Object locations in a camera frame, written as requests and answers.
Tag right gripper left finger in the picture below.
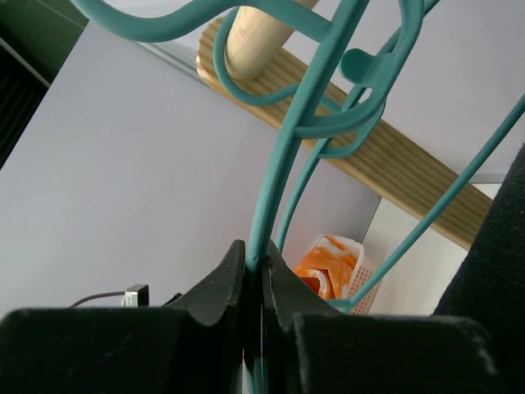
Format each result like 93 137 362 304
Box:
1 241 245 393

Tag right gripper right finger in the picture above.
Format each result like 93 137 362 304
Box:
262 243 524 393

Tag teal hanger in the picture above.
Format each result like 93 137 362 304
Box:
327 95 524 314
69 0 439 394

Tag orange white trousers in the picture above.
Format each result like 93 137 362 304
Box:
293 235 358 300

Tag black trousers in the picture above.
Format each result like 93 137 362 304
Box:
430 141 525 329

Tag white plastic basket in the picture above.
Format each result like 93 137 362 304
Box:
313 233 389 316

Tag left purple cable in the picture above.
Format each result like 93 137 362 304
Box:
67 290 128 309

